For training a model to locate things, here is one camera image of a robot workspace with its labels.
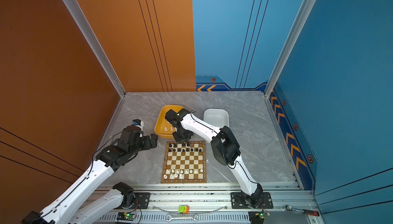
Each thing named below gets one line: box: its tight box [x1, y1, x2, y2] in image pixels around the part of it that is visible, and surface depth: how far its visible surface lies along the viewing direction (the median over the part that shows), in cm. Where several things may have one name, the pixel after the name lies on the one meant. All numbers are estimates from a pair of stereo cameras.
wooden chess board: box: [161, 140, 207, 184], surface depth 86 cm
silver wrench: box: [166, 213, 200, 222], surface depth 71 cm
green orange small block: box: [178, 204, 190, 215], surface depth 71 cm
